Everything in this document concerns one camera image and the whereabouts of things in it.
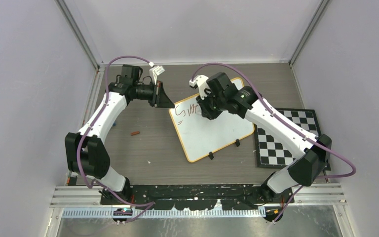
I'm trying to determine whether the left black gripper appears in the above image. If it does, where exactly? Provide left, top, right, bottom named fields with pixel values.
left=134, top=80, right=175, bottom=109

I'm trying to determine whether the yellow framed whiteboard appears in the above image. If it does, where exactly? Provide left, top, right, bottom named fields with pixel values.
left=169, top=93, right=255, bottom=162

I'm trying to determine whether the red marker cap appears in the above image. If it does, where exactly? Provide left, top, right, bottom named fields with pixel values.
left=130, top=131, right=140, bottom=136

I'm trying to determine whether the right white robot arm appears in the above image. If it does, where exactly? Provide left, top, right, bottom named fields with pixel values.
left=189, top=72, right=332, bottom=203

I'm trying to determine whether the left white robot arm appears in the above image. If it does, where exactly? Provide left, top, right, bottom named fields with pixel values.
left=65, top=65, right=175, bottom=204

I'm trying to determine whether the black white chessboard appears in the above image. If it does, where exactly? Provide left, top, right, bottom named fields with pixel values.
left=252, top=108, right=322, bottom=169

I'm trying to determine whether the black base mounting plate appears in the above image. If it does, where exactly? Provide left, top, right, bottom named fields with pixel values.
left=100, top=184, right=293, bottom=211

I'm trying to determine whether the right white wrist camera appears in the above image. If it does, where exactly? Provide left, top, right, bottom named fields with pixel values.
left=189, top=75, right=210, bottom=100

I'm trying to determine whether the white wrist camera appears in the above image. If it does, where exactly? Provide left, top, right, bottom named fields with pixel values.
left=149, top=65, right=165, bottom=84
left=189, top=75, right=210, bottom=100

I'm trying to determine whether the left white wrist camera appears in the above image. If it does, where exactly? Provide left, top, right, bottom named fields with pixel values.
left=149, top=65, right=165, bottom=84

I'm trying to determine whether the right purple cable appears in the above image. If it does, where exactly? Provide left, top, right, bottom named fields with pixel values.
left=190, top=63, right=357, bottom=225

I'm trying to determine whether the purple cable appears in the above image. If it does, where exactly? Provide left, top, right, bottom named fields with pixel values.
left=76, top=55, right=156, bottom=224
left=190, top=63, right=357, bottom=225

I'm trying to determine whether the wire whiteboard stand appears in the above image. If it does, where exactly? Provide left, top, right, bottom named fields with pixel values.
left=207, top=139, right=241, bottom=160

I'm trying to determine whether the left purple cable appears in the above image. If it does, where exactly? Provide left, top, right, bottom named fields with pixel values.
left=76, top=55, right=156, bottom=224

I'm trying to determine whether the white slotted cable duct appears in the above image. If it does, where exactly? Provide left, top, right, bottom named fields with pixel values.
left=62, top=207, right=265, bottom=219

